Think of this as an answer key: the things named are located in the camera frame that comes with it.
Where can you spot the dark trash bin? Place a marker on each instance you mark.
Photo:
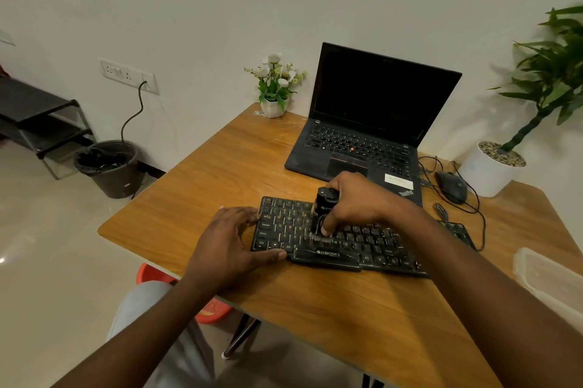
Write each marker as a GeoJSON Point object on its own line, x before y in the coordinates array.
{"type": "Point", "coordinates": [116, 173]}

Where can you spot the person's right hand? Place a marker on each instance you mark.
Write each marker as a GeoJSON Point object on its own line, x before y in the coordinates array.
{"type": "Point", "coordinates": [364, 201]}

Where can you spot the person's grey trousers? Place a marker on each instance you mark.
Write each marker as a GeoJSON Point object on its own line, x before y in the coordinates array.
{"type": "Point", "coordinates": [182, 356]}

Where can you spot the person's right forearm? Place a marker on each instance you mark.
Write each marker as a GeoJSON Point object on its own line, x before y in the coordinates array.
{"type": "Point", "coordinates": [492, 301]}

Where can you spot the black computer keyboard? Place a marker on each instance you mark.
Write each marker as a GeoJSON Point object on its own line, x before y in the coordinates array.
{"type": "Point", "coordinates": [282, 228]}

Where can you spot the person's left thumb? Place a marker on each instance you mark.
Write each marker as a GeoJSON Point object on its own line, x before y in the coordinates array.
{"type": "Point", "coordinates": [268, 256]}

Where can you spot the red plastic stool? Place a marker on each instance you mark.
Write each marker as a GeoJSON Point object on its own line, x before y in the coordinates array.
{"type": "Point", "coordinates": [152, 274]}

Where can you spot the small white flower pot plant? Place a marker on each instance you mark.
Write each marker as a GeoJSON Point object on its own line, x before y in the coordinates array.
{"type": "Point", "coordinates": [273, 91]}

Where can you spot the black metal table leg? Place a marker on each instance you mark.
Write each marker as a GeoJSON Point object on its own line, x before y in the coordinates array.
{"type": "Point", "coordinates": [372, 382]}
{"type": "Point", "coordinates": [241, 336]}

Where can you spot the large green plant white pot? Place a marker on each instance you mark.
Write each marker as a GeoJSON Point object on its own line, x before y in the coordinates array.
{"type": "Point", "coordinates": [487, 173]}

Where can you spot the person's left hand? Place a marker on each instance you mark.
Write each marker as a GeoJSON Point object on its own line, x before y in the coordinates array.
{"type": "Point", "coordinates": [218, 251]}

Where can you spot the clear plastic container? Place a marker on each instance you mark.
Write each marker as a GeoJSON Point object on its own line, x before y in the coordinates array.
{"type": "Point", "coordinates": [551, 283]}

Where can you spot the person's left forearm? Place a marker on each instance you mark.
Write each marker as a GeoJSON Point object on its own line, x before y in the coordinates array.
{"type": "Point", "coordinates": [145, 337]}

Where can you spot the black cleaning brush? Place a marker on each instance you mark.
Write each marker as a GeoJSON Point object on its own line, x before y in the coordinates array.
{"type": "Point", "coordinates": [325, 201]}

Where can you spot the black laptop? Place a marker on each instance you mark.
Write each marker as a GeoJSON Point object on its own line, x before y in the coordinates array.
{"type": "Point", "coordinates": [373, 96]}

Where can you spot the black computer mouse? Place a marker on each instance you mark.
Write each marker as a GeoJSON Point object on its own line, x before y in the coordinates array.
{"type": "Point", "coordinates": [452, 187]}

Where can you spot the black shelf rack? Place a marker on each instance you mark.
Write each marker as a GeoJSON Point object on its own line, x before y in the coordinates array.
{"type": "Point", "coordinates": [32, 103]}

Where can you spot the white wall socket panel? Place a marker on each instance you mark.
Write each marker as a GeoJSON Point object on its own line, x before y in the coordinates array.
{"type": "Point", "coordinates": [123, 73]}

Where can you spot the person's right thumb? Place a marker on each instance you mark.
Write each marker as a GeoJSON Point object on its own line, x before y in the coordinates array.
{"type": "Point", "coordinates": [329, 224]}

